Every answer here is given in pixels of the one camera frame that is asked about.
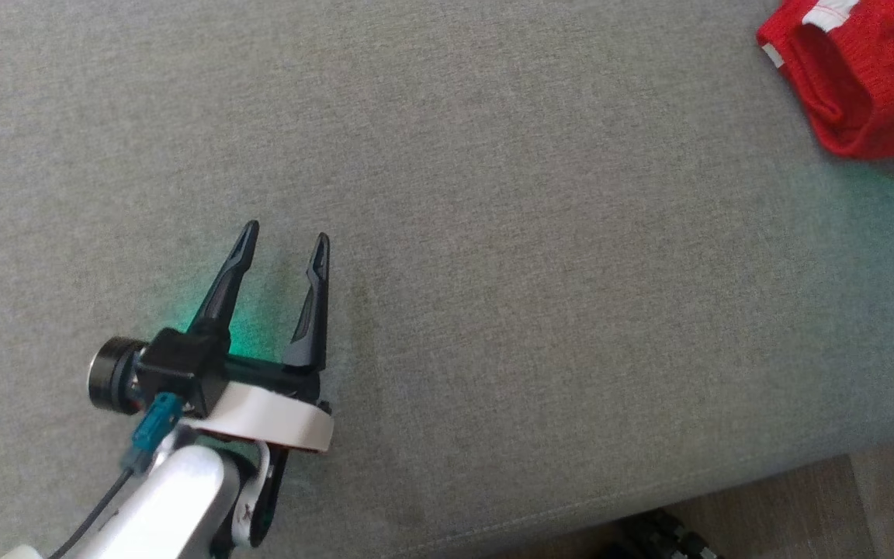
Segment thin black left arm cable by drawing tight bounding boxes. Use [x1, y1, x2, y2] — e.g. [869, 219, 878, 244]
[47, 466, 137, 559]

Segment grey fabric sofa seat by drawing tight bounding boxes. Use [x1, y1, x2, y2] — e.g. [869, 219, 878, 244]
[0, 0, 894, 559]

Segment black bulky object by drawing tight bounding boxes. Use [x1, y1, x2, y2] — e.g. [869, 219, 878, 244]
[610, 509, 723, 559]

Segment red shorts with white trim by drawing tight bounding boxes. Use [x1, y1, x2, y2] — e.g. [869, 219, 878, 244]
[756, 0, 894, 161]

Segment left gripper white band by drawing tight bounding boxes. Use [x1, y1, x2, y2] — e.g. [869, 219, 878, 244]
[182, 220, 335, 456]

